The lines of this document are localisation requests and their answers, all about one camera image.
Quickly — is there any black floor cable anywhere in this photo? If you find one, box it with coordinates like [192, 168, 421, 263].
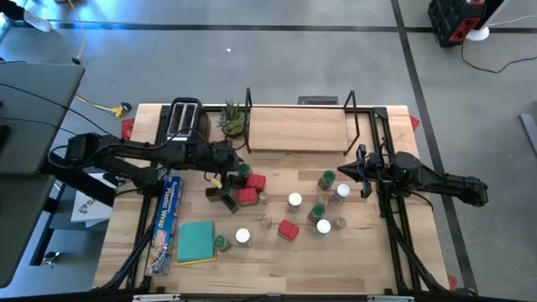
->
[460, 38, 537, 75]

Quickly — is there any person's foot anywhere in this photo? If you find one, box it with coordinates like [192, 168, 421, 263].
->
[0, 0, 54, 34]

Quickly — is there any white pedestal stand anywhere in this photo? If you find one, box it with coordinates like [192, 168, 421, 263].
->
[465, 0, 511, 42]

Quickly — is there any white floor cable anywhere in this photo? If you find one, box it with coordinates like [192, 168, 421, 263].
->
[488, 15, 537, 27]

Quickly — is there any black desk support beam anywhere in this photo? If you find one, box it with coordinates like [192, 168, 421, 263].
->
[39, 159, 117, 207]

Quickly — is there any white lid spice jar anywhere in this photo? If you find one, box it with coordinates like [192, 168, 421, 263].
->
[286, 191, 304, 214]
[310, 218, 332, 239]
[331, 183, 352, 206]
[234, 227, 253, 247]

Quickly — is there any black two-slot toaster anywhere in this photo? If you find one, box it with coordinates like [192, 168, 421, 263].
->
[160, 96, 212, 146]

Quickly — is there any black and red tool case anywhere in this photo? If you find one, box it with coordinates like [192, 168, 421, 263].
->
[427, 0, 491, 48]

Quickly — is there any silver metal bracket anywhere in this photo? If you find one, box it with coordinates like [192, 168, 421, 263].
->
[367, 294, 415, 302]
[133, 293, 181, 302]

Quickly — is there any succulent plant in black pot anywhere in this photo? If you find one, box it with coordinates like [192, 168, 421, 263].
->
[216, 99, 249, 139]

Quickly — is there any small black plastic box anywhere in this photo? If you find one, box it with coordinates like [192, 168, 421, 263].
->
[227, 174, 248, 190]
[204, 186, 224, 203]
[221, 192, 240, 215]

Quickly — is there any thin yellow cable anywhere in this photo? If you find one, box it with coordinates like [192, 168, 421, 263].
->
[65, 0, 87, 64]

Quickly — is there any grey desk panel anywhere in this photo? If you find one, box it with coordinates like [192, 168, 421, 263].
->
[0, 174, 56, 289]
[0, 60, 86, 175]

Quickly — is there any black metal rig frame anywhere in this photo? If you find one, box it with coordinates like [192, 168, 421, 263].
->
[92, 104, 477, 297]

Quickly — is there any red lid spice tin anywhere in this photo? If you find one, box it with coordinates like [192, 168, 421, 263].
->
[236, 186, 259, 208]
[245, 173, 268, 193]
[276, 219, 301, 243]

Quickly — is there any teal cleaning cloth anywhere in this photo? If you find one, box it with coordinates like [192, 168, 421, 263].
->
[176, 221, 216, 263]

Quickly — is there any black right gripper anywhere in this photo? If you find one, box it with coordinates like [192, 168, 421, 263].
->
[337, 143, 394, 199]

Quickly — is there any blue plastic wrap box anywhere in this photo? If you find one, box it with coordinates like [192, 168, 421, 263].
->
[144, 174, 185, 277]

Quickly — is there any white printed paper sheet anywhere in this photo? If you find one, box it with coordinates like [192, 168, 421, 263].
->
[70, 172, 115, 229]

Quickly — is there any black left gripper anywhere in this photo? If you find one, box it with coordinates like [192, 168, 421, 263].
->
[205, 140, 247, 198]

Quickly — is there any wooden shelf with black frame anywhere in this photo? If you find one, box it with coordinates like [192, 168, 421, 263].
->
[244, 86, 362, 155]

